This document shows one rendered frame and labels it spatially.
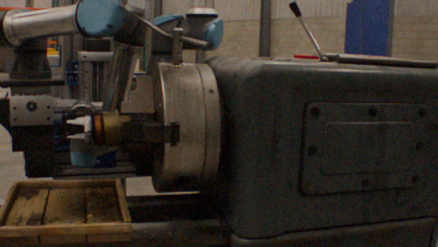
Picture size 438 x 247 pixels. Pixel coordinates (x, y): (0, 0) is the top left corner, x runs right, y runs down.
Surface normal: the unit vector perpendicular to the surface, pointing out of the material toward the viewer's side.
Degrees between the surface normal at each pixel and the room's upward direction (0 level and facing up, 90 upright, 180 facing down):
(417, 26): 90
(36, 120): 90
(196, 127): 81
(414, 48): 90
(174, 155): 101
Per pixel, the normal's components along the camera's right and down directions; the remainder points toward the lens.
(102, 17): -0.22, 0.15
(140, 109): 0.25, -0.43
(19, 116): 0.40, 0.17
